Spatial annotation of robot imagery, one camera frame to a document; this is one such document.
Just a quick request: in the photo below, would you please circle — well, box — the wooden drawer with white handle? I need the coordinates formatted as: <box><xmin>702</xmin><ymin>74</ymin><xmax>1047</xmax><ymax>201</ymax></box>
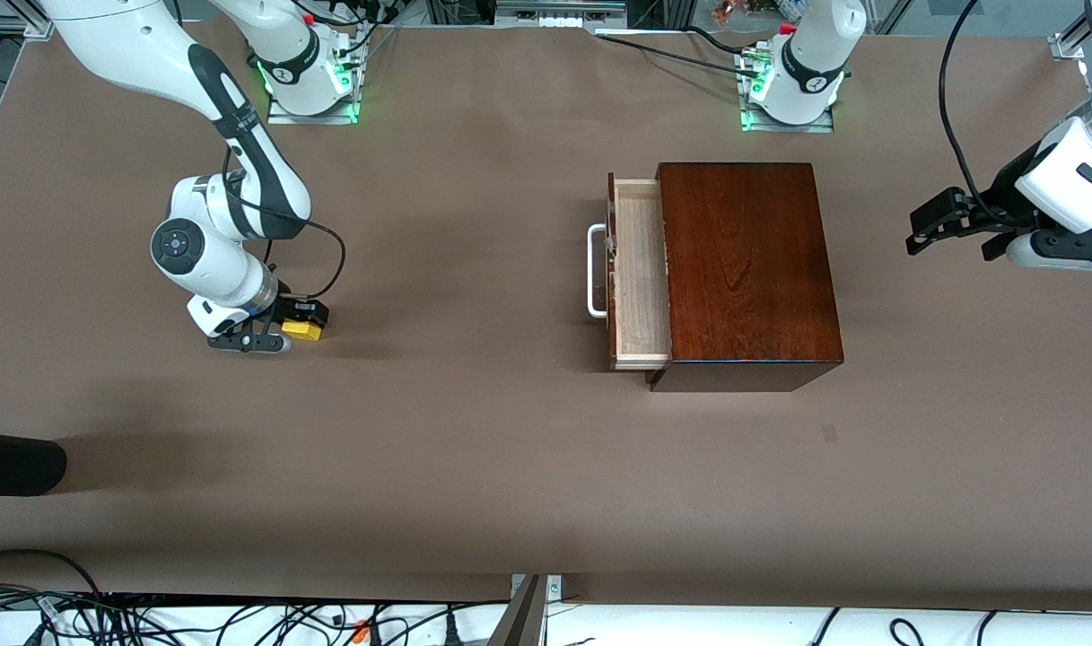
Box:
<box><xmin>587</xmin><ymin>173</ymin><xmax>673</xmax><ymax>371</ymax></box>

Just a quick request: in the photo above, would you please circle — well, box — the dark brown wooden cabinet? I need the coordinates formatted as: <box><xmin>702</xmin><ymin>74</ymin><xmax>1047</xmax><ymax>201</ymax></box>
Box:
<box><xmin>646</xmin><ymin>162</ymin><xmax>845</xmax><ymax>393</ymax></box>

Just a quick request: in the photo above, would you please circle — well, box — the black foam cylinder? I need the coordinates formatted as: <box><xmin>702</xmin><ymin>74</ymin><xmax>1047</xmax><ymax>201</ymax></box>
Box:
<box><xmin>0</xmin><ymin>431</ymin><xmax>68</xmax><ymax>497</ymax></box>

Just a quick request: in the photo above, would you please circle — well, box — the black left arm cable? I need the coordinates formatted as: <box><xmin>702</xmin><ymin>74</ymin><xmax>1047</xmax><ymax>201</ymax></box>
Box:
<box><xmin>938</xmin><ymin>0</ymin><xmax>1009</xmax><ymax>223</ymax></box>

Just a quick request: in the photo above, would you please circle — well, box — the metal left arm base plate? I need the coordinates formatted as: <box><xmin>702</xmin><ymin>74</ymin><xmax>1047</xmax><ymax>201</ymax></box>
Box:
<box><xmin>740</xmin><ymin>54</ymin><xmax>836</xmax><ymax>134</ymax></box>

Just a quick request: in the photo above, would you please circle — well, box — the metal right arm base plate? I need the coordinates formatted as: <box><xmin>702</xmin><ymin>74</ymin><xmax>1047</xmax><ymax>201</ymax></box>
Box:
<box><xmin>266</xmin><ymin>85</ymin><xmax>361</xmax><ymax>126</ymax></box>

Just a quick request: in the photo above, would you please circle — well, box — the black cable on table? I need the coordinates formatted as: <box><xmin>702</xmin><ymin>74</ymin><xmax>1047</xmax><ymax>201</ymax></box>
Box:
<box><xmin>595</xmin><ymin>27</ymin><xmax>767</xmax><ymax>78</ymax></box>

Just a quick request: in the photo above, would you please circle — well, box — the tangled black cable bunch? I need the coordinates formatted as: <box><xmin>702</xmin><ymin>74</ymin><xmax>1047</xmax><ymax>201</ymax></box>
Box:
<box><xmin>0</xmin><ymin>588</ymin><xmax>511</xmax><ymax>646</ymax></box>

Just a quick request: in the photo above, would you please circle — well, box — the small metal bracket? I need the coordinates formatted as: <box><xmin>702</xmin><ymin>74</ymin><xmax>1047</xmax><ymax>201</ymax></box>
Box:
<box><xmin>510</xmin><ymin>574</ymin><xmax>564</xmax><ymax>601</ymax></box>

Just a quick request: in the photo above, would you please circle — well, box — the black looped cable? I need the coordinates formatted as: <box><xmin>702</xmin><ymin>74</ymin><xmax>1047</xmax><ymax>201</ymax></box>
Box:
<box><xmin>0</xmin><ymin>548</ymin><xmax>107</xmax><ymax>598</ymax></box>

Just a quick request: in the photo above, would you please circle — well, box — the aluminium post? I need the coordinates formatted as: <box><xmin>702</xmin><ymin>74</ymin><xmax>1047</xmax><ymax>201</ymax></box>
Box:
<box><xmin>487</xmin><ymin>574</ymin><xmax>548</xmax><ymax>646</ymax></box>

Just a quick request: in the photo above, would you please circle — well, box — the aluminium frame rail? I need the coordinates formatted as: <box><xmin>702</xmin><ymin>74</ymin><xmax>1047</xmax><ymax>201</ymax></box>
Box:
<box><xmin>494</xmin><ymin>0</ymin><xmax>629</xmax><ymax>29</ymax></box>

